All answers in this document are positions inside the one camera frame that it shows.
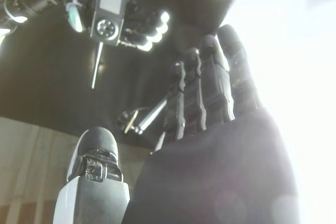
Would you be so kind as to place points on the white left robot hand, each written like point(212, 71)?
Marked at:
point(210, 169)

